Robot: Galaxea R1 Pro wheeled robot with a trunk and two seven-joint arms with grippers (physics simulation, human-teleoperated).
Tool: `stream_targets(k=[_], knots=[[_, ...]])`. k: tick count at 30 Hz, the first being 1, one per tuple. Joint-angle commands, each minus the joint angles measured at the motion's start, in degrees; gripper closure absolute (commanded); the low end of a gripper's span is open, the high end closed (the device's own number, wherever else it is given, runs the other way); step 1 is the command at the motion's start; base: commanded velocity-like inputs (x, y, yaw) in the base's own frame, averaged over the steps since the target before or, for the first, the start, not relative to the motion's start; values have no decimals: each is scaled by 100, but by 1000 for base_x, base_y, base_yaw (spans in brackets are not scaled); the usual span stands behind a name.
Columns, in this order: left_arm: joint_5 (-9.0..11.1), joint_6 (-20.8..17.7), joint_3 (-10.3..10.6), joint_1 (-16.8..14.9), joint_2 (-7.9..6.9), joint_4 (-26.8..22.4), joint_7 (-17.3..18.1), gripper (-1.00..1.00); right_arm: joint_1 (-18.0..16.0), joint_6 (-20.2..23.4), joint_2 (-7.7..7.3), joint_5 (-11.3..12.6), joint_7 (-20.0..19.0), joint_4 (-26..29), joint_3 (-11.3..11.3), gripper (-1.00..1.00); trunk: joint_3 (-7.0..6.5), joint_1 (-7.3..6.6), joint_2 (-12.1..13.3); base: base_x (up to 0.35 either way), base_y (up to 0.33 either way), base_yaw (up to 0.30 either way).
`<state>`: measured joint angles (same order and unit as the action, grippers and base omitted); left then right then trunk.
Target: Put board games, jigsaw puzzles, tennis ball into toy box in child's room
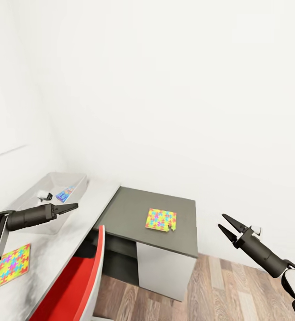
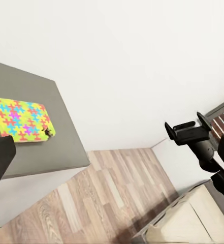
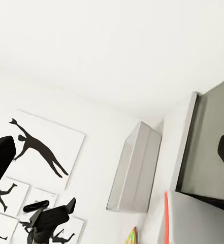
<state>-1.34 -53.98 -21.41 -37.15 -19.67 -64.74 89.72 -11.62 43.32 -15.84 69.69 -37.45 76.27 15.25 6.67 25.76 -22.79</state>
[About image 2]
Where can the desk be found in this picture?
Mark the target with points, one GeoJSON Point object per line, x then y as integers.
{"type": "Point", "coordinates": [38, 167]}

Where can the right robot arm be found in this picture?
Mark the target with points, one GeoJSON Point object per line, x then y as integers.
{"type": "Point", "coordinates": [195, 135]}

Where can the jigsaw puzzle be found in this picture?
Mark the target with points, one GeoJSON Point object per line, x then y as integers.
{"type": "Point", "coordinates": [24, 121]}

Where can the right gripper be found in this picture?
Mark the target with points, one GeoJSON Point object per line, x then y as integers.
{"type": "Point", "coordinates": [196, 137]}

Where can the bed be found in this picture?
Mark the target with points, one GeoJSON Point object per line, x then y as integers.
{"type": "Point", "coordinates": [196, 217]}

